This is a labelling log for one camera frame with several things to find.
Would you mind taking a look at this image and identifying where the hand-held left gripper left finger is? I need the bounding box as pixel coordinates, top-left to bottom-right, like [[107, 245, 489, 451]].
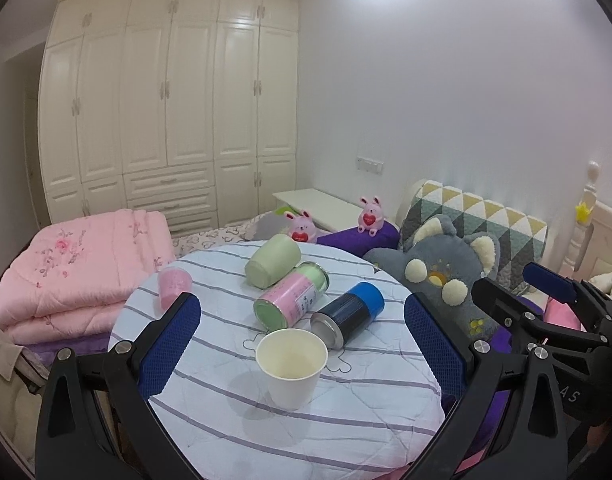
[[33, 291, 202, 480]]

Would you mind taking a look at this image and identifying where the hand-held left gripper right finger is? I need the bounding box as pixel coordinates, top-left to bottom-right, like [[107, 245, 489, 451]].
[[404, 291, 570, 480]]

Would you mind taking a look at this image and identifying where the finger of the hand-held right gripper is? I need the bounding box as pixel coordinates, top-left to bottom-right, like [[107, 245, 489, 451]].
[[522, 261, 612, 322], [472, 276, 554, 347]]

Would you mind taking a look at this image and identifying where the small pink cup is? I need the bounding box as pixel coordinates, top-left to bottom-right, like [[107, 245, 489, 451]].
[[157, 266, 193, 312]]

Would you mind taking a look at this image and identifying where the white paper cup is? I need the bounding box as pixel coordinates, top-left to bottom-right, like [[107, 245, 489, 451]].
[[255, 329, 329, 410]]

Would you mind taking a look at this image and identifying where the light green cup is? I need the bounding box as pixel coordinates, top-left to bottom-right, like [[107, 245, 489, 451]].
[[244, 233, 302, 290]]

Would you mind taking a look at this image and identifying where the pink cushion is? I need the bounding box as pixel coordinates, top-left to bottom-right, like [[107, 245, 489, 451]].
[[543, 297, 587, 332]]

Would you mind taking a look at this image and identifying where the white bed headboard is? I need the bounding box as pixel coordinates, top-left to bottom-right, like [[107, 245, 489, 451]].
[[568, 160, 612, 282]]

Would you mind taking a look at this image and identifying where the grey plush cat toy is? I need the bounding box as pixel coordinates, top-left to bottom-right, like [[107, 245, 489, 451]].
[[363, 214, 503, 342]]

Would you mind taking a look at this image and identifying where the triangle patterned quilted cover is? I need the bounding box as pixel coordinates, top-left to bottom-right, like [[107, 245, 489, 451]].
[[398, 179, 550, 292]]

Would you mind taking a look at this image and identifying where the blue and black can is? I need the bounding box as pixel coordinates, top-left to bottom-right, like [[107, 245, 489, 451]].
[[309, 281, 386, 350]]

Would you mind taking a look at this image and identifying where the heart printed bed sheet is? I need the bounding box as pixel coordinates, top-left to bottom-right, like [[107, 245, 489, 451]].
[[170, 212, 287, 257]]

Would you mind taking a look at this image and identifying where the folded pink quilt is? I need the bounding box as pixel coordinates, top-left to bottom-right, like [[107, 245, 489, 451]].
[[0, 210, 177, 346]]

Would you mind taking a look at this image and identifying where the pink and green can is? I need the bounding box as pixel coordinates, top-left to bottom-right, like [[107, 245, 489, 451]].
[[253, 261, 331, 334]]

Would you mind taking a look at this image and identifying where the purple pillow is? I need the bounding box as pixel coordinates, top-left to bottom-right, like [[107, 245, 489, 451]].
[[316, 221, 401, 252]]

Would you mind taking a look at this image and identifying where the pink bunny toy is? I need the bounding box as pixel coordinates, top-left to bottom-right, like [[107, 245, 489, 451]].
[[283, 210, 318, 244], [356, 196, 389, 236]]

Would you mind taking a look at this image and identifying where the grey pillow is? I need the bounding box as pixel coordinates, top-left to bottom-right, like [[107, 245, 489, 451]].
[[250, 208, 293, 242]]

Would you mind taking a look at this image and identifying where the beige garment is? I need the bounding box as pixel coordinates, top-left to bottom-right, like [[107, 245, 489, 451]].
[[0, 317, 51, 443]]

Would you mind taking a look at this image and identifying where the white nightstand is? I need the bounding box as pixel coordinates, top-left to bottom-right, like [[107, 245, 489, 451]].
[[271, 188, 368, 234]]

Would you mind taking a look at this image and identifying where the cream white wardrobe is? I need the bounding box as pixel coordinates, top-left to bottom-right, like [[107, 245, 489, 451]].
[[38, 0, 301, 229]]

